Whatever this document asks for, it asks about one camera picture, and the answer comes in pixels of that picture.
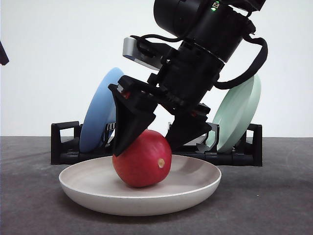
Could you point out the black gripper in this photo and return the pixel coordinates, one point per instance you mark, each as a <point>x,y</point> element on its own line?
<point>181,84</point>
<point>3,56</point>

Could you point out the red pomegranate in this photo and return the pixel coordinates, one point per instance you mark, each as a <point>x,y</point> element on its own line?
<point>145,162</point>

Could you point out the white plate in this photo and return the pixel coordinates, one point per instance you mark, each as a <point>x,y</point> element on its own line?
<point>94,184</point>

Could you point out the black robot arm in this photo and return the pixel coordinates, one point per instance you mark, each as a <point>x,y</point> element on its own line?
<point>207,33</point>

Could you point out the blue plate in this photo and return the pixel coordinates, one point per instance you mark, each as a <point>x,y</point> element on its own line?
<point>100,110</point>

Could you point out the green plate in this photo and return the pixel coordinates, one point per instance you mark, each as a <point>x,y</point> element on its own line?
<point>234,113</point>

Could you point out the black dish rack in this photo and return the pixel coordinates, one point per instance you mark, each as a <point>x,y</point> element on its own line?
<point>65,146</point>

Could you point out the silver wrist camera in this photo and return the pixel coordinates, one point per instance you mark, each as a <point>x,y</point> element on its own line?
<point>130,50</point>

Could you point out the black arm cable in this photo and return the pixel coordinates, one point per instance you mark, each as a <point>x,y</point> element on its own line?
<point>221,85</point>

